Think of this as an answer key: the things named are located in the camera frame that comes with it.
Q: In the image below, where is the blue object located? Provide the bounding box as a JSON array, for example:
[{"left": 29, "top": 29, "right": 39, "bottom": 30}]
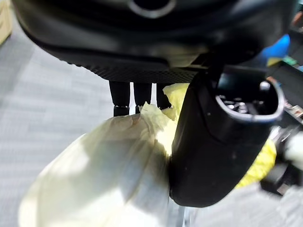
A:
[{"left": 257, "top": 34, "right": 291, "bottom": 69}]

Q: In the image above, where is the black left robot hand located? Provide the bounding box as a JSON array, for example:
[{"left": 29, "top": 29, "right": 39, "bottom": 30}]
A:
[{"left": 11, "top": 0, "right": 301, "bottom": 207}]

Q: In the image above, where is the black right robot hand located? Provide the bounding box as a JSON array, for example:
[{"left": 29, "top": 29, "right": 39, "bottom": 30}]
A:
[{"left": 260, "top": 132, "right": 303, "bottom": 196}]

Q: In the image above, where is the pale yellow napa cabbage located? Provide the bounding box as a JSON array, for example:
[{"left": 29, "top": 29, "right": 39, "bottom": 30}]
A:
[{"left": 18, "top": 82, "right": 277, "bottom": 227}]

